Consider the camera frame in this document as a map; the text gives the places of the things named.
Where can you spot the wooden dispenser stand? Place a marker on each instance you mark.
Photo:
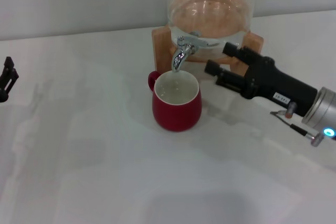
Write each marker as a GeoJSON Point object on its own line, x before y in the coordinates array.
{"type": "Point", "coordinates": [161, 51]}

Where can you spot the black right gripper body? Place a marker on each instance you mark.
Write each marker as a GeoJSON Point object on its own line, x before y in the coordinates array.
{"type": "Point", "coordinates": [278, 82]}

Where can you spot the chrome faucet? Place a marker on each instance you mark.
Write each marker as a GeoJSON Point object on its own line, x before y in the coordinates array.
{"type": "Point", "coordinates": [179, 57]}

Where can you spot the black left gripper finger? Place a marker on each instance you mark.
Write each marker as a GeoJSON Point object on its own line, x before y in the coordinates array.
{"type": "Point", "coordinates": [8, 79]}

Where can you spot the glass water dispenser jar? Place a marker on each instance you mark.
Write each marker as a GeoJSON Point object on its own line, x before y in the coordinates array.
{"type": "Point", "coordinates": [210, 11]}

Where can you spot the red ceramic cup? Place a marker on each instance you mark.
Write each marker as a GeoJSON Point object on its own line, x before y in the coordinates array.
{"type": "Point", "coordinates": [178, 119]}

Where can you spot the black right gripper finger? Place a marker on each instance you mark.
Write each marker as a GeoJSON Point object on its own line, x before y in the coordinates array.
{"type": "Point", "coordinates": [225, 77]}
{"type": "Point", "coordinates": [240, 51]}

